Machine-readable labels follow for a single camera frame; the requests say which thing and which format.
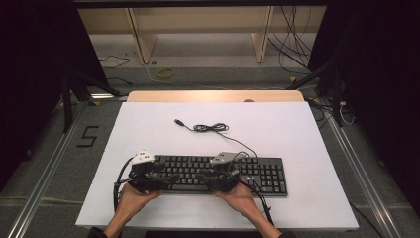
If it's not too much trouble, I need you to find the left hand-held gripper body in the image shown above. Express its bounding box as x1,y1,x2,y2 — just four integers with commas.
127,150,166,195

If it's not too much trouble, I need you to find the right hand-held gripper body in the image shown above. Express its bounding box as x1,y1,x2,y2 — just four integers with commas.
207,151,246,193

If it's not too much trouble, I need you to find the black computer keyboard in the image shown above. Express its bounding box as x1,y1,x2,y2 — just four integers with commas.
150,154,289,198

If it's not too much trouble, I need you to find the person's left hand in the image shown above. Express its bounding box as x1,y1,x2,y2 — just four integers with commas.
115,182,164,226

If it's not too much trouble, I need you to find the person's right hand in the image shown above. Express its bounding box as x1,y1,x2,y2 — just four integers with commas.
213,182,263,220

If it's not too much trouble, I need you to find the light wooden table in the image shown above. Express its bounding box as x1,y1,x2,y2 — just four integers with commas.
127,89,305,103

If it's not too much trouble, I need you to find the short aluminium bar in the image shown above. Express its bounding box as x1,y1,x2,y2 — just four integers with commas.
90,93,129,100

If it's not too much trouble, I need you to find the yellow tape roll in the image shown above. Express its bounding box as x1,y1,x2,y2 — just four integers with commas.
157,66,176,79

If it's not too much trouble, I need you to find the black metal stand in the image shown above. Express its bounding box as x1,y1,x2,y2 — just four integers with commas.
285,57,345,129
60,69,124,134

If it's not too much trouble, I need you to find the dark curtain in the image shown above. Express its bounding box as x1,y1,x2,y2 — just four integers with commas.
0,0,111,193
308,0,420,217

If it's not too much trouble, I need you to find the left hand-held gripper black cable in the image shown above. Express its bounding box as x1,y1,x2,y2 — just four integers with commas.
112,156,137,213

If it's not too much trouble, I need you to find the hand-held gripper black cable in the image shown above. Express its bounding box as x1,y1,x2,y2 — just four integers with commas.
231,151,275,226
112,156,137,213

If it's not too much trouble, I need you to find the black keyboard cable with plug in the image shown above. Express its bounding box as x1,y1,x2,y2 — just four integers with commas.
173,118,259,159

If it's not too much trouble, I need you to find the right hand-held gripper black cable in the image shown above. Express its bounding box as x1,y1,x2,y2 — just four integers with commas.
231,151,275,226

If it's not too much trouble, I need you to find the white floor cable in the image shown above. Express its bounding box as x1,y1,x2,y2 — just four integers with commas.
142,62,232,91

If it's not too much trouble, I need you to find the long aluminium floor rail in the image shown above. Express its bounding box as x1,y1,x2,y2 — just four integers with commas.
325,108,402,238
6,101,87,238

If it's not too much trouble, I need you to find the thin black floor cable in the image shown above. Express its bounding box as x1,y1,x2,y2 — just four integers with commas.
98,55,132,69

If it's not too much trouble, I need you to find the bundle of black hanging cables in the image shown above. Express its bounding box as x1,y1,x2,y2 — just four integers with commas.
266,5,313,75

